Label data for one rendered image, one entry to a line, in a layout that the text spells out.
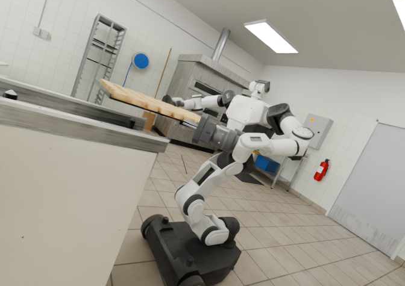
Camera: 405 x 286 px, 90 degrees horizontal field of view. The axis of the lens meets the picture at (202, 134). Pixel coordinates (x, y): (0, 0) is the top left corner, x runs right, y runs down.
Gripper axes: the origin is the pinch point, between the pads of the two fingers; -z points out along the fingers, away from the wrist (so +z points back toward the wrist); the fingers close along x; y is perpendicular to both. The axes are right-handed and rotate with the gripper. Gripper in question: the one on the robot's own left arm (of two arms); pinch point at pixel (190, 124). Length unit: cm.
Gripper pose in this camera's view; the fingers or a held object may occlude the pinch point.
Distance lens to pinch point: 79.8
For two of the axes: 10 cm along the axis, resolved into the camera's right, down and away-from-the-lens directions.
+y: -1.4, 0.8, -9.9
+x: 3.9, -9.1, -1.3
